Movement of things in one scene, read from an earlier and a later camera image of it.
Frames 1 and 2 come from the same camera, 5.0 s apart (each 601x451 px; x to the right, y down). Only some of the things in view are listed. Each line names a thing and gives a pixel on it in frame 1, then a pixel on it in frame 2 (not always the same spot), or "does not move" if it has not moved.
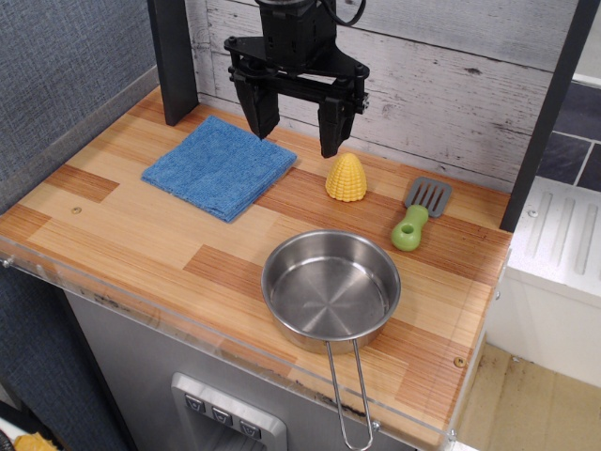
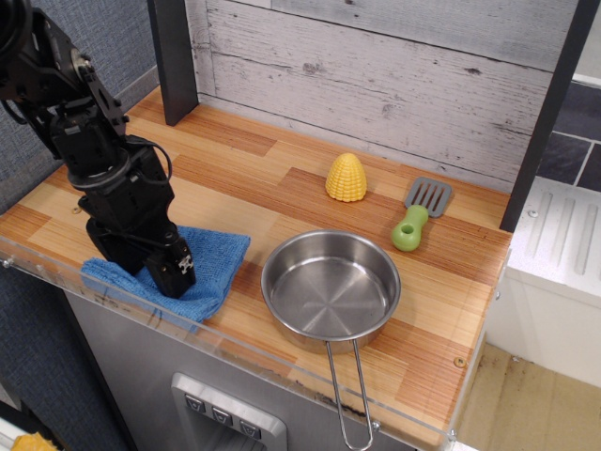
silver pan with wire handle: (331, 291) does not move
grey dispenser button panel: (207, 418) does not move
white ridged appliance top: (557, 238) does not move
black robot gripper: (298, 51) -> (127, 202)
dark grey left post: (172, 46) does not move
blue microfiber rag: (220, 168) -> (216, 256)
